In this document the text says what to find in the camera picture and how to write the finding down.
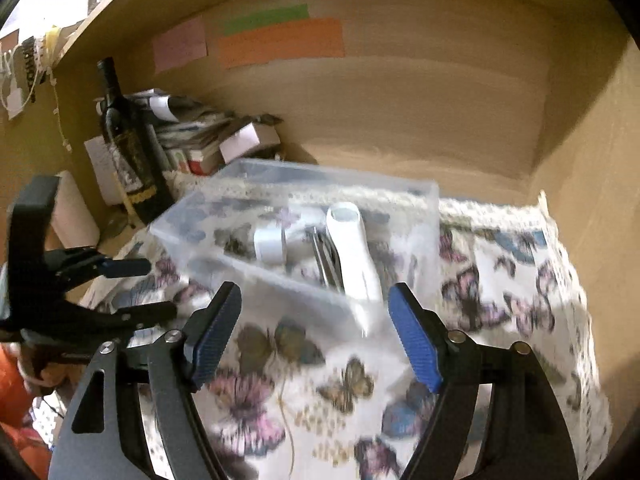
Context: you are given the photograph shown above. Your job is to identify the silver metal tool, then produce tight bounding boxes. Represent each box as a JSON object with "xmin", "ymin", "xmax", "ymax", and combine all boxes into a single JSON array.
[{"xmin": 310, "ymin": 226, "xmax": 344, "ymax": 292}]

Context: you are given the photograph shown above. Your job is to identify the white handheld device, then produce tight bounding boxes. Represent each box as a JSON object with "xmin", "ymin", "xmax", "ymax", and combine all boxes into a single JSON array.
[{"xmin": 326, "ymin": 202, "xmax": 383, "ymax": 335}]

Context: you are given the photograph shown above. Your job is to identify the pink tape roll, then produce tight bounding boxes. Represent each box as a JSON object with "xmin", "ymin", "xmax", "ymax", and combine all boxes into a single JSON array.
[{"xmin": 51, "ymin": 170, "xmax": 100, "ymax": 248}]

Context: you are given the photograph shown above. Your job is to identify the dark wine bottle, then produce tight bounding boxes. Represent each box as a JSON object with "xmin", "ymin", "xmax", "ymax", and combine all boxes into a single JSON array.
[{"xmin": 98, "ymin": 58, "xmax": 174, "ymax": 226}]

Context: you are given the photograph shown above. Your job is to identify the white paper note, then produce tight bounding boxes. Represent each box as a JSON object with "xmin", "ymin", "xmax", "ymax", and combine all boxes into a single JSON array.
[{"xmin": 85, "ymin": 136, "xmax": 122, "ymax": 206}]

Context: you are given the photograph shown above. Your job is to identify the white tape roll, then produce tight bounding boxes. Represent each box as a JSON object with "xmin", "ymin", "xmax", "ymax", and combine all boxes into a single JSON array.
[{"xmin": 253, "ymin": 222, "xmax": 286, "ymax": 266}]

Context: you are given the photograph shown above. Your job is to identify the butterfly print cloth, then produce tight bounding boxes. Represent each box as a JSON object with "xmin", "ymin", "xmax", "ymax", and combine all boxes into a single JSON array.
[{"xmin": 82, "ymin": 198, "xmax": 612, "ymax": 479}]

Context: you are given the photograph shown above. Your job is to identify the stack of books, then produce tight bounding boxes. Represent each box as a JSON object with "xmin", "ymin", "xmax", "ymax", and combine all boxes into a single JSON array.
[{"xmin": 125, "ymin": 88, "xmax": 236, "ymax": 174}]

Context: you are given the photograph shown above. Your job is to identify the clear plastic storage box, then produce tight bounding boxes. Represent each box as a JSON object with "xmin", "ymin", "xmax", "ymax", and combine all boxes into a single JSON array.
[{"xmin": 151, "ymin": 159, "xmax": 439, "ymax": 337}]

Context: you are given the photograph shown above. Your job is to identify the small white pink box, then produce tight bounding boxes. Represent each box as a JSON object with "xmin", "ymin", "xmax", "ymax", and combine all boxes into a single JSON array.
[{"xmin": 219, "ymin": 122, "xmax": 281, "ymax": 164}]

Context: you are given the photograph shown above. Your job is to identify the pink sticky note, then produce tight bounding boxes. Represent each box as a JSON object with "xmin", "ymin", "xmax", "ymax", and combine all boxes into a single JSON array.
[{"xmin": 152, "ymin": 16, "xmax": 207, "ymax": 74}]

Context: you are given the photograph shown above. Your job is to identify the green sticky note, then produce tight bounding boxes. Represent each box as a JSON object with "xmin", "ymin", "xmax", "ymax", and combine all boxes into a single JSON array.
[{"xmin": 221, "ymin": 3, "xmax": 309, "ymax": 37}]

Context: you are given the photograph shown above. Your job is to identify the orange sticky note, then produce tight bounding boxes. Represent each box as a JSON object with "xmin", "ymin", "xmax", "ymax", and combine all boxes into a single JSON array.
[{"xmin": 218, "ymin": 18, "xmax": 345, "ymax": 70}]

